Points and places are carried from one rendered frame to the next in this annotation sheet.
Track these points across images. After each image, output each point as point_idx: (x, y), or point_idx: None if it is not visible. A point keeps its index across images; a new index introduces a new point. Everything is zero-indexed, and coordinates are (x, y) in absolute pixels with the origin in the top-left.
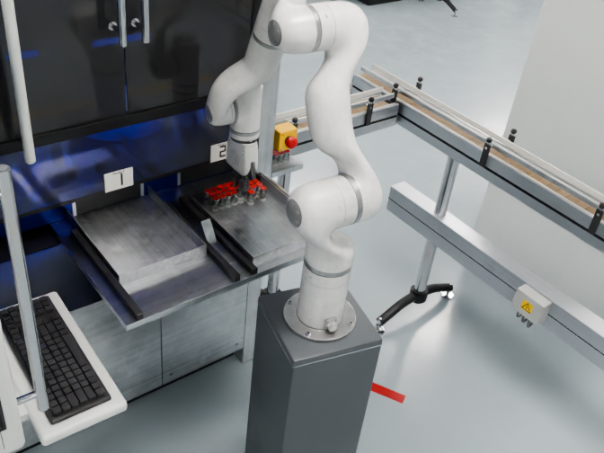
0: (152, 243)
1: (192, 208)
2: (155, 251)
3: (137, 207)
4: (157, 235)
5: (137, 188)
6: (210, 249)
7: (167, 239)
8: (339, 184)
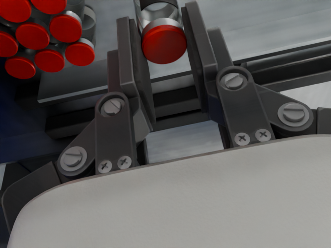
0: (183, 147)
1: (94, 92)
2: (210, 145)
3: (52, 157)
4: (162, 140)
5: (5, 179)
6: (288, 87)
7: (184, 130)
8: None
